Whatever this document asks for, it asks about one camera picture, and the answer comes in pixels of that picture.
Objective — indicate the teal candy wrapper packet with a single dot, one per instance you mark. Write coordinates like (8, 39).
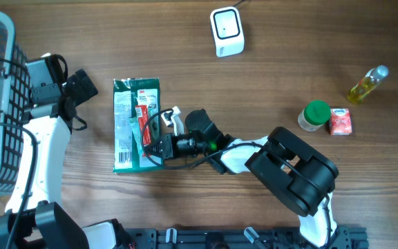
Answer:
(135, 127)

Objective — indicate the red stick packet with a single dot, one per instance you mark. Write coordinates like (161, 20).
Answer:
(144, 135)

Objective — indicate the white barcode scanner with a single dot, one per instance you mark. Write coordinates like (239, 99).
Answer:
(227, 31)

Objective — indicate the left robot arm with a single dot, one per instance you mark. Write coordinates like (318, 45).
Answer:
(33, 217)

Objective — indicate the black mounting rail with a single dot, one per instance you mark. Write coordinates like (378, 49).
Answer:
(289, 237)

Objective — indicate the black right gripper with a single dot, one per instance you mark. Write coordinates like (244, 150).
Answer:
(165, 141)

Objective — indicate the pink tissue box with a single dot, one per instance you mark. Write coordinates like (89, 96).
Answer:
(340, 122)

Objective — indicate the yellow drink bottle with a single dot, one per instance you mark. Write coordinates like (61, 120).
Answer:
(368, 83)

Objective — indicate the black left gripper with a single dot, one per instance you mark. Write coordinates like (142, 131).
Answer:
(86, 90)

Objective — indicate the green lidded white jar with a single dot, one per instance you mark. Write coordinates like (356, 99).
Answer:
(314, 115)

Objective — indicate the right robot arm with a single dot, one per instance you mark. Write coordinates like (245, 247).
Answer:
(299, 176)

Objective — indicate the green glove packet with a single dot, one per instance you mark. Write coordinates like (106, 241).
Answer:
(126, 95)

